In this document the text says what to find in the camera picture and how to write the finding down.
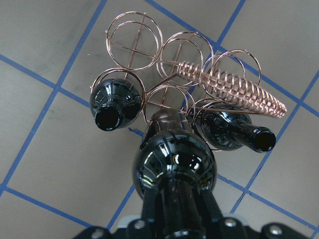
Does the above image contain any dark wine bottle in rack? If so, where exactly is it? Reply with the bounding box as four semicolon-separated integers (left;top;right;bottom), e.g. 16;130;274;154
90;78;142;131

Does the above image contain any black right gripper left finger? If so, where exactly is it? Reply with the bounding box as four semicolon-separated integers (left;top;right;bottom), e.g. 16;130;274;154
141;188;158;223

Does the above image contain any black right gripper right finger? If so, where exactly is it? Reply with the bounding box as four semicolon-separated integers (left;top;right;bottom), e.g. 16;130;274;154
200;190;223;222

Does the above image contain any copper wire wine rack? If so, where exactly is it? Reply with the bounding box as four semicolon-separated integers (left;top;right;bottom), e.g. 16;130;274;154
89;11;288;152

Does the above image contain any dark wine bottle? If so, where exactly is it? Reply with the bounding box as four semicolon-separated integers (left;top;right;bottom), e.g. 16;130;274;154
132;109;217;239
90;78;142;131

